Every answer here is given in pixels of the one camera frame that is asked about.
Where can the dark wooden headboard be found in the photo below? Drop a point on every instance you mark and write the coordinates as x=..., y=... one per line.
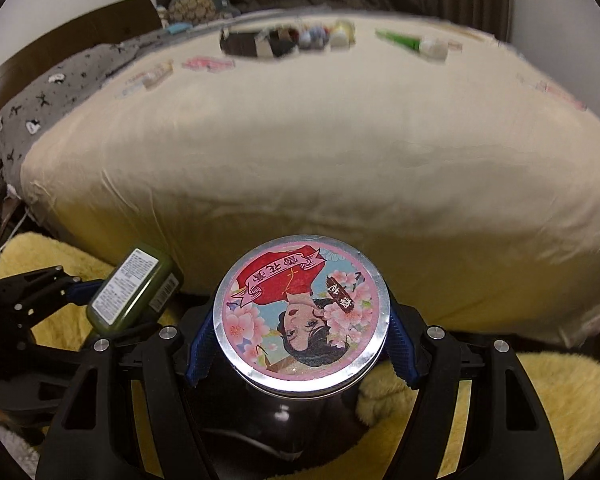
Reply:
x=40, y=40

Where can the small blue white object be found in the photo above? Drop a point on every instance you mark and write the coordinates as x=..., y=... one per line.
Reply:
x=312, y=37

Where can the cream printed blanket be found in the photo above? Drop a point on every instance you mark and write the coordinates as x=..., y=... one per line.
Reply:
x=330, y=160

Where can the green bottle white label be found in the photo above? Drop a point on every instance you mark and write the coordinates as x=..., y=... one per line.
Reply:
x=135, y=290

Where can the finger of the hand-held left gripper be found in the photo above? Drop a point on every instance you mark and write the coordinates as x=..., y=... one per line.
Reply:
x=87, y=294

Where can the round tin pink printed lid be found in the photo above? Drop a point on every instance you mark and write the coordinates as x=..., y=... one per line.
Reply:
x=300, y=310

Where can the green tube white cap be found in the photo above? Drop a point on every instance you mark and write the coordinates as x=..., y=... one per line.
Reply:
x=405, y=40

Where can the yellow fluffy rug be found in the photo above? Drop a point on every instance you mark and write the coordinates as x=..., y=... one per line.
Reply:
x=530, y=400

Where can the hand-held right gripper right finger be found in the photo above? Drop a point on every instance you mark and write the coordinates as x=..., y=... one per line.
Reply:
x=405, y=350

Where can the black box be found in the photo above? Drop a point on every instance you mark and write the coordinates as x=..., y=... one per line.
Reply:
x=245, y=42

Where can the light blue cloth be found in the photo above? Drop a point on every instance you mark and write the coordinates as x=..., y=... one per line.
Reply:
x=178, y=28

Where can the grey patterned bedsheet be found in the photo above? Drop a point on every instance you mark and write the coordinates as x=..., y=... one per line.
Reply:
x=55, y=90

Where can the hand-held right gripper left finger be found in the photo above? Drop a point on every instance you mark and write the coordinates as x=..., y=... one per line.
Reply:
x=200, y=350

